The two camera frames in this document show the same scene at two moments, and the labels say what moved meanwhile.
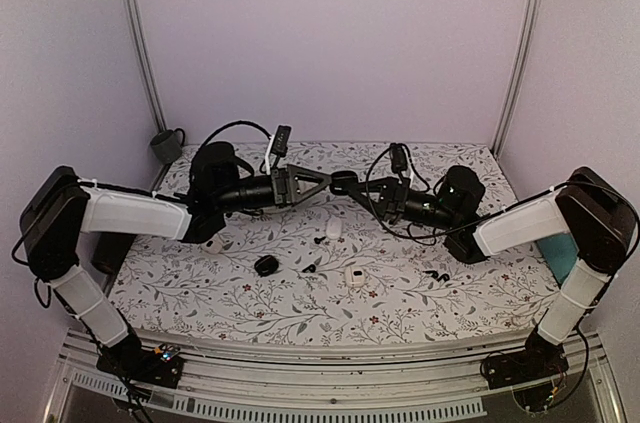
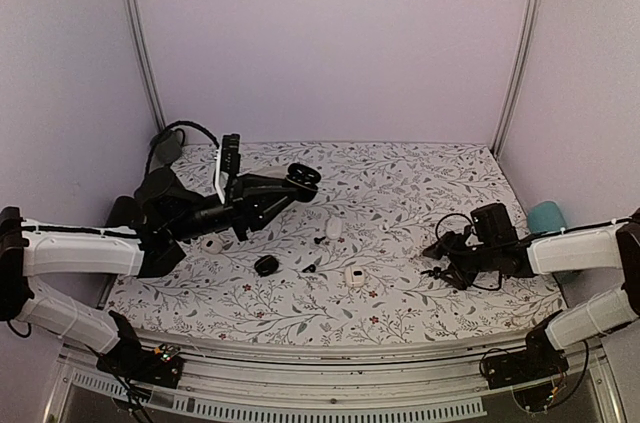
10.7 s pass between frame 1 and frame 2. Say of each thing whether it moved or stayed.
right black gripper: moved
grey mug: stayed
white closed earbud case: stayed
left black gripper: moved
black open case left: stayed
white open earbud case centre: stayed
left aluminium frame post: stayed
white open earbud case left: stayed
